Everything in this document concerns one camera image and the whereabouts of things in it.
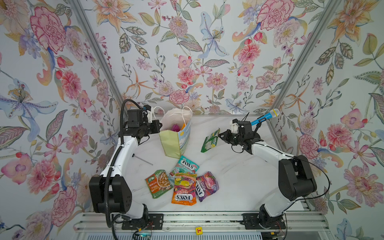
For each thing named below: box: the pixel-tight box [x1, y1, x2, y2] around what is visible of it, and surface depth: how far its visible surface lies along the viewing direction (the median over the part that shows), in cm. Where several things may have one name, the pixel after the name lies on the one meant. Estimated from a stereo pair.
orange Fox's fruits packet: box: [171, 173, 197, 206], surface depth 83 cm
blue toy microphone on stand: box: [250, 108, 280, 133], surface depth 92 cm
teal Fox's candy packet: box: [167, 155, 200, 185], surface depth 92 cm
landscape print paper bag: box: [153, 106, 193, 159], surface depth 89 cm
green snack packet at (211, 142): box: [201, 127, 221, 153], surface depth 96 cm
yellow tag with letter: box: [195, 227, 204, 235], surface depth 72 cm
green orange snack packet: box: [144, 169, 174, 199], surface depth 88 cm
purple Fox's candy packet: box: [196, 171, 220, 202], surface depth 84 cm
